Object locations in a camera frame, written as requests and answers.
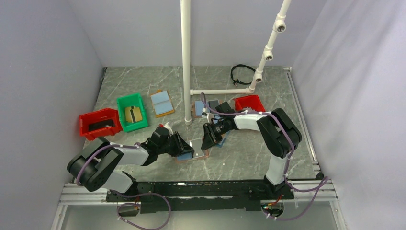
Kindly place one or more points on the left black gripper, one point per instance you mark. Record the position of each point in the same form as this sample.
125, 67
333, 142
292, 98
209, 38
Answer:
183, 146

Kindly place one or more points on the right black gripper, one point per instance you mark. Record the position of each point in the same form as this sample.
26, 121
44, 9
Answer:
209, 137

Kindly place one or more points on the brown blue card holder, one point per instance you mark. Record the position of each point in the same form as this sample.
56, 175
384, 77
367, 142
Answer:
188, 156

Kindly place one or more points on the grey credit card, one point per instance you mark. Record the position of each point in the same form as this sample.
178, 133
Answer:
196, 145

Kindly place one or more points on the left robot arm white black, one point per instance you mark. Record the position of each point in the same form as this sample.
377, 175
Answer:
95, 166

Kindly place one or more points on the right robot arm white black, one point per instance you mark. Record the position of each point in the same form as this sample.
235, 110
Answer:
279, 133

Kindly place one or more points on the card holder with black card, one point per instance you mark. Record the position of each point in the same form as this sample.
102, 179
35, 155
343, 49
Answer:
199, 106

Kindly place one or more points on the silver cards in right bin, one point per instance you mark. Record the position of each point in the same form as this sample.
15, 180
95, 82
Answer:
250, 110

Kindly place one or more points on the open empty blue card holder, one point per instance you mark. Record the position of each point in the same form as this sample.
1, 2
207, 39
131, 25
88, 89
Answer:
162, 103

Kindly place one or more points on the gold cards in green bin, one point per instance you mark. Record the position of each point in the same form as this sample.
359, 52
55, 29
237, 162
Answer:
133, 114

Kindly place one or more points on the black cards in left bin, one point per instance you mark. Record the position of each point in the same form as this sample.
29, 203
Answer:
101, 124

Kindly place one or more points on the right red plastic bin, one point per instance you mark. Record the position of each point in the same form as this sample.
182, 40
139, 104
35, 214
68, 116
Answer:
250, 101

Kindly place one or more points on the red plastic bin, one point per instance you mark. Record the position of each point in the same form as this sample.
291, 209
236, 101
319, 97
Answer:
103, 114
250, 101

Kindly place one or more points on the green plastic bin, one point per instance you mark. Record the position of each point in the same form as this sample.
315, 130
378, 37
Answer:
131, 100

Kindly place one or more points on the left red plastic bin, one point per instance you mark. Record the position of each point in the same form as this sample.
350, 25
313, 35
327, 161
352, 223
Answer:
103, 114

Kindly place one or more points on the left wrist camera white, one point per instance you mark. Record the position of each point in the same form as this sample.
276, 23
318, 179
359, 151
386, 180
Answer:
168, 127

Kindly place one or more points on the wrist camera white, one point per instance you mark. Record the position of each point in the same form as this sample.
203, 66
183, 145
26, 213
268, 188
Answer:
205, 113
168, 127

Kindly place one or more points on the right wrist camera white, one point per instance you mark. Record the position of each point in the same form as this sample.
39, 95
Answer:
205, 113

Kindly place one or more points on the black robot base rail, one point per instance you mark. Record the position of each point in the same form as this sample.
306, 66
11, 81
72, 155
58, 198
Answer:
249, 195

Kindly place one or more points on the white pvc pipe frame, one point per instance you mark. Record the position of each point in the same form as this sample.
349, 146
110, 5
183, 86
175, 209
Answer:
279, 26

